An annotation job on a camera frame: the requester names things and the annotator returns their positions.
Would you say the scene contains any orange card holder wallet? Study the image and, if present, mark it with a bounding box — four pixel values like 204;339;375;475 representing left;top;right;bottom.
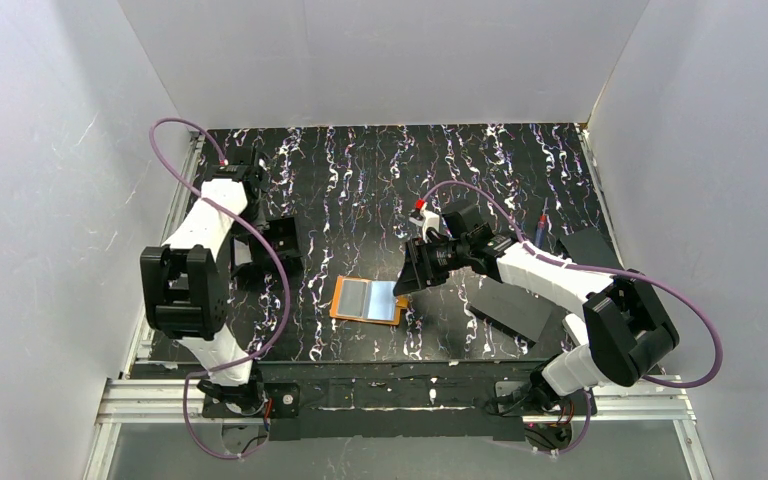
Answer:
329;276;409;326

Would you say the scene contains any black box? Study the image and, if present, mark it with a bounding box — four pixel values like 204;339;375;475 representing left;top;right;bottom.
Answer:
229;216;303;279

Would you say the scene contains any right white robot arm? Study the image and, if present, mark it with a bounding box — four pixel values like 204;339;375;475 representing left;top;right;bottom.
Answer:
393;200;680;402

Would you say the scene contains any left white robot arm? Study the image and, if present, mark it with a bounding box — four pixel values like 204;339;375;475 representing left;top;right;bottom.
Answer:
140;147;268;398

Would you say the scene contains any white block in box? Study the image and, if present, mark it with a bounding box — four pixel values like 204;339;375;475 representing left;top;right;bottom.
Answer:
232;239;252;266

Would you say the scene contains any black flat slab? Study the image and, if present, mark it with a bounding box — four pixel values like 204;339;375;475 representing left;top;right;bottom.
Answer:
467;279;554;343

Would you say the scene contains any blue red screwdriver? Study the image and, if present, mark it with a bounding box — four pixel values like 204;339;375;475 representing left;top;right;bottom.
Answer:
534;198;548;248

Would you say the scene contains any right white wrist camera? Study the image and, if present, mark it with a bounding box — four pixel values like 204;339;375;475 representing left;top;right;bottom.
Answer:
409;198;440;242

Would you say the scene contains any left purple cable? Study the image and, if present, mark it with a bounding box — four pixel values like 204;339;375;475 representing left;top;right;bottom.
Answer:
149;117;293;462

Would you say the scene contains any purple cable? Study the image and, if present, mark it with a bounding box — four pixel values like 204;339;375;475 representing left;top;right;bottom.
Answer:
417;179;724;390
149;117;293;462

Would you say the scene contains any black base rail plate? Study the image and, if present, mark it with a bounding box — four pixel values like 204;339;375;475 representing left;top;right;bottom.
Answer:
196;360;591;441

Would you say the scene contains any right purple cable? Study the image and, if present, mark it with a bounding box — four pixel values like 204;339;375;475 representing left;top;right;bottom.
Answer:
417;179;724;390

